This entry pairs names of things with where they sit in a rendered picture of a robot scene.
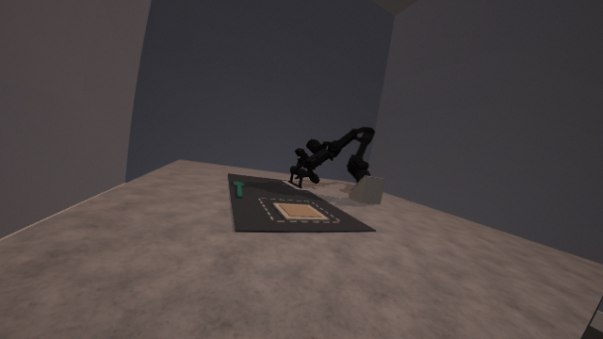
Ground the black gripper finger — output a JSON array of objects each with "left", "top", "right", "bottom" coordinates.
[
  {"left": 291, "top": 158, "right": 305, "bottom": 173},
  {"left": 295, "top": 172, "right": 312, "bottom": 179}
]

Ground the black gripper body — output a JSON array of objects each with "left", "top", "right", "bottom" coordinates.
[{"left": 295, "top": 148, "right": 322, "bottom": 184}]

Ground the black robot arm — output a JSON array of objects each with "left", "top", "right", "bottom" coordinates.
[{"left": 306, "top": 127, "right": 375, "bottom": 183}]

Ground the tan square tile with black center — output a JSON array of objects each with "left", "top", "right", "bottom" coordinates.
[{"left": 272, "top": 203, "right": 330, "bottom": 221}]

